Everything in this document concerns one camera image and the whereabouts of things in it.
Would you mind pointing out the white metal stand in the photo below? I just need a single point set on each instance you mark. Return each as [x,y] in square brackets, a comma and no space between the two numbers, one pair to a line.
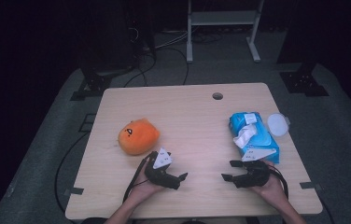
[221,18]

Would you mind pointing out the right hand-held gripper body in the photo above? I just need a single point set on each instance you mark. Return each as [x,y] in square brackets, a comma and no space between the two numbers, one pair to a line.
[254,175]

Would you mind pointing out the grey tape strip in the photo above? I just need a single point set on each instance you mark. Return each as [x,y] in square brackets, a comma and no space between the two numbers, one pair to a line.
[310,186]
[73,191]

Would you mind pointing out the white round plastic lid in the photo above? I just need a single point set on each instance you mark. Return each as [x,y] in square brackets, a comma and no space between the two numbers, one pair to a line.
[277,124]

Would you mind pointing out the blue wet wipes packet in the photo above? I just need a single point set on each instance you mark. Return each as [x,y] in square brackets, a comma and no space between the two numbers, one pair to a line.
[262,141]

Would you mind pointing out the orange plush toy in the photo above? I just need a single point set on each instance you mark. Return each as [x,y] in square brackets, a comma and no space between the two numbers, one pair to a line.
[137,137]

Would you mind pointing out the black stand base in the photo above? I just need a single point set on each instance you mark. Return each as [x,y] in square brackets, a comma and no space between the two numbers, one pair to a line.
[95,82]
[302,82]

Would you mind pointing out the person's left hand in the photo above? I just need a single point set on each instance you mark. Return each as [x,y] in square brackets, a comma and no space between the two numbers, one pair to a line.
[144,189]

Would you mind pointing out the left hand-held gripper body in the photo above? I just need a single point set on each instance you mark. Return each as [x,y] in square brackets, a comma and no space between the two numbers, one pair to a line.
[158,177]

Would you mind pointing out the white wet wipe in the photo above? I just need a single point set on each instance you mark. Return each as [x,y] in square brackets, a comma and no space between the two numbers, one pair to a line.
[244,135]

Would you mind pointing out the person's right hand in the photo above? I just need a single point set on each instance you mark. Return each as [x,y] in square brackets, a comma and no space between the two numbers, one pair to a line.
[273,189]

